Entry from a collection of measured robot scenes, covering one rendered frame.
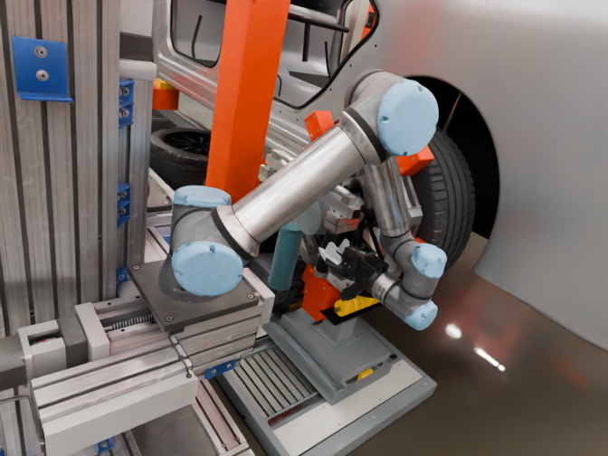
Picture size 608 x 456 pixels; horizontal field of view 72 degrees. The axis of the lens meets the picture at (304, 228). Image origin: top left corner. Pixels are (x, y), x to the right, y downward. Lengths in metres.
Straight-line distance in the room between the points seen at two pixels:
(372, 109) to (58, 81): 0.53
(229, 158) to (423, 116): 1.05
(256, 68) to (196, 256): 1.02
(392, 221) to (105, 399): 0.69
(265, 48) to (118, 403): 1.22
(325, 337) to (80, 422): 1.17
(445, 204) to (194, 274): 0.83
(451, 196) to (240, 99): 0.81
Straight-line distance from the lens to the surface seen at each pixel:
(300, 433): 1.69
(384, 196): 0.96
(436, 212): 1.30
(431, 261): 0.95
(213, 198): 0.84
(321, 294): 1.56
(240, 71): 1.58
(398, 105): 0.70
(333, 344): 1.81
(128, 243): 1.09
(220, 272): 0.73
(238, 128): 1.63
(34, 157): 0.90
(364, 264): 1.08
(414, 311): 1.00
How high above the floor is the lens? 1.40
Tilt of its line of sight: 26 degrees down
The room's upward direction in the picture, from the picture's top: 14 degrees clockwise
